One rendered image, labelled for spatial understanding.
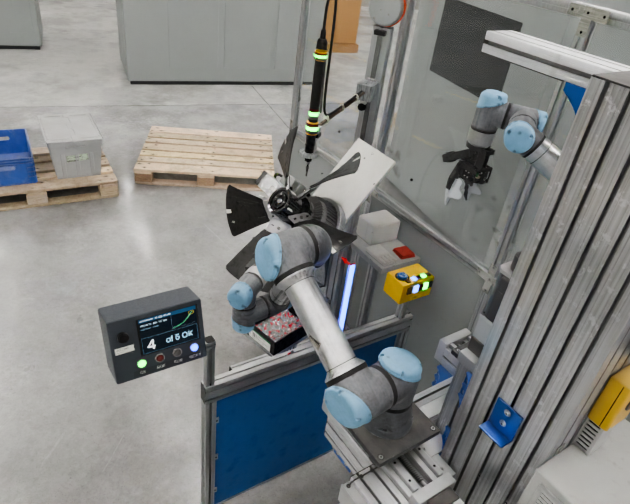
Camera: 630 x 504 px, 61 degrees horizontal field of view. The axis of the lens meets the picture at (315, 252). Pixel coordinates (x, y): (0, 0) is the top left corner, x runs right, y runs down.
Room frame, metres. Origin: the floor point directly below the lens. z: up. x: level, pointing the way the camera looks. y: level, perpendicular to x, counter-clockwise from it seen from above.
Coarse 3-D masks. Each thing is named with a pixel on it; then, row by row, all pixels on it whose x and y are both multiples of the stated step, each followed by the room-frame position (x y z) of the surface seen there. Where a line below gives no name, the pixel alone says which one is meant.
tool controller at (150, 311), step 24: (120, 312) 1.07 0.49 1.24; (144, 312) 1.08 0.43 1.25; (168, 312) 1.10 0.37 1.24; (192, 312) 1.14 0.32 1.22; (120, 336) 1.01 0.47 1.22; (144, 336) 1.05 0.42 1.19; (168, 336) 1.08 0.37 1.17; (192, 336) 1.12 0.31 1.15; (120, 360) 1.00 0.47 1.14; (168, 360) 1.06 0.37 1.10; (192, 360) 1.10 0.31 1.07
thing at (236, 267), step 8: (264, 232) 1.81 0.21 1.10; (256, 240) 1.79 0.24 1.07; (248, 248) 1.77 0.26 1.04; (240, 256) 1.75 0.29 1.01; (248, 256) 1.75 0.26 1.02; (232, 264) 1.73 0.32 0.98; (240, 264) 1.73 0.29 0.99; (232, 272) 1.71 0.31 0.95; (240, 272) 1.71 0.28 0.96; (264, 288) 1.66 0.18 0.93
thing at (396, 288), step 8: (416, 264) 1.78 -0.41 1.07; (392, 272) 1.70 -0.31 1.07; (408, 272) 1.71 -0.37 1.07; (416, 272) 1.72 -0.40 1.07; (424, 272) 1.73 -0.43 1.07; (392, 280) 1.67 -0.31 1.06; (400, 280) 1.65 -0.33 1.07; (416, 280) 1.67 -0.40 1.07; (424, 280) 1.68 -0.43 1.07; (384, 288) 1.69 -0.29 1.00; (392, 288) 1.66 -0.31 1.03; (400, 288) 1.63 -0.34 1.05; (392, 296) 1.65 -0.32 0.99; (400, 296) 1.62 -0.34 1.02; (408, 296) 1.64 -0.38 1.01; (416, 296) 1.67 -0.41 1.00
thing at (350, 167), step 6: (354, 156) 1.98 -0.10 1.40; (360, 156) 1.92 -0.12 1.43; (348, 162) 1.93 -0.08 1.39; (354, 162) 1.89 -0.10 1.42; (342, 168) 1.88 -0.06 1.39; (348, 168) 1.85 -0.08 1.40; (354, 168) 1.83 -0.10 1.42; (330, 174) 1.89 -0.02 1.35; (336, 174) 1.85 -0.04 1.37; (342, 174) 1.82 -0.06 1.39; (348, 174) 1.81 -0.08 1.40; (324, 180) 1.86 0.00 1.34; (312, 186) 1.87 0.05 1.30
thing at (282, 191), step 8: (280, 192) 1.90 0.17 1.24; (288, 192) 1.87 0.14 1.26; (272, 200) 1.89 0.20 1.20; (288, 200) 1.83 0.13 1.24; (296, 200) 1.86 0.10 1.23; (304, 200) 1.94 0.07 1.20; (272, 208) 1.86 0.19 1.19; (280, 208) 1.84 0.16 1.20; (296, 208) 1.85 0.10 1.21; (304, 208) 1.90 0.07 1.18; (280, 216) 1.83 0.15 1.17
